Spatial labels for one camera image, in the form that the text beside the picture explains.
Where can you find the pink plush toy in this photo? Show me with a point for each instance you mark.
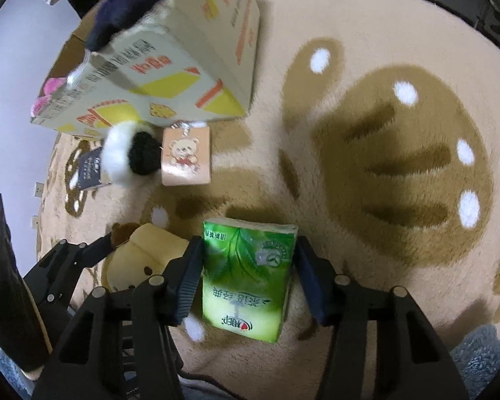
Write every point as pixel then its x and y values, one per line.
pixel 50 86

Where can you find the open cardboard box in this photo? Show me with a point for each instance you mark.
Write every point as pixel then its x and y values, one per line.
pixel 184 60

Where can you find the black face tissue pack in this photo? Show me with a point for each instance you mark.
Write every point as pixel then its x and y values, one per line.
pixel 90 174

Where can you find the green tissue pack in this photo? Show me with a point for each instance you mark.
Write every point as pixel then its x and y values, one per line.
pixel 246 276

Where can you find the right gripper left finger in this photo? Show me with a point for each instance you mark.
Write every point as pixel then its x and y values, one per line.
pixel 118 344

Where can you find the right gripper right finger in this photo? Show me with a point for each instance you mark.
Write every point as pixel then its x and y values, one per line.
pixel 382 345

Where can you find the yellow plush toy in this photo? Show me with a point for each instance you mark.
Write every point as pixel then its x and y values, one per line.
pixel 138 252

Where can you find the beige patterned plush rug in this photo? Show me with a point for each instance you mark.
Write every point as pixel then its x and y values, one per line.
pixel 375 129

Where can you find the white black fluffy pompom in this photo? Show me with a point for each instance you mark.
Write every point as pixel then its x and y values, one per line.
pixel 130 153

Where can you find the bear card keychain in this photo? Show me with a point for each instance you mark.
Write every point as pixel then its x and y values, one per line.
pixel 186 156

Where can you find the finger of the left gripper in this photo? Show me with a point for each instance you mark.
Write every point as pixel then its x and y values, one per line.
pixel 55 277

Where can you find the wall socket upper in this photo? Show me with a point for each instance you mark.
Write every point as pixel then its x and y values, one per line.
pixel 39 188

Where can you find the purple haired plush doll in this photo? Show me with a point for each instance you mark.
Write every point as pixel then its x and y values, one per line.
pixel 114 16

